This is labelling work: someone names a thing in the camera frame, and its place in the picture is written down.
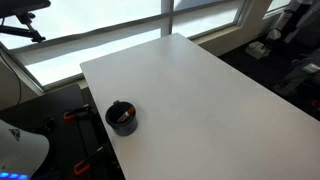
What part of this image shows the orange dry erase marker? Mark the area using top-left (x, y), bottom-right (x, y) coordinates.
top-left (116, 106), bottom-right (136, 124)

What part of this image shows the dark blue mug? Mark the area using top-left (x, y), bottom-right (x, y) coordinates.
top-left (104, 99), bottom-right (139, 137)

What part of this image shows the small white floor device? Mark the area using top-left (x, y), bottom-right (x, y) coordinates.
top-left (245, 40), bottom-right (272, 60)

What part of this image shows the pale blue background equipment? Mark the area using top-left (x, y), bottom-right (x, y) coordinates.
top-left (274, 56), bottom-right (320, 98)

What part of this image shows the white background machine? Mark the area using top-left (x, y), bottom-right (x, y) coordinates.
top-left (266, 0), bottom-right (320, 44)

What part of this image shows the grey window frame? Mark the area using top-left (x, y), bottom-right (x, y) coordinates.
top-left (0, 0), bottom-right (291, 93)

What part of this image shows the orange handled black clamp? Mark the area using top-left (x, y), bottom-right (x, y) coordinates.
top-left (73, 146), bottom-right (108, 176)
top-left (63, 104), bottom-right (94, 122)

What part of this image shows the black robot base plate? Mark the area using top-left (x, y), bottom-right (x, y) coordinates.
top-left (0, 83), bottom-right (126, 180)

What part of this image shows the thin black wall cable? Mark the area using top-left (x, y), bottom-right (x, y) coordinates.
top-left (0, 53), bottom-right (23, 105)

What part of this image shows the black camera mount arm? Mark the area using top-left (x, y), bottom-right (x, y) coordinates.
top-left (0, 0), bottom-right (52, 44)

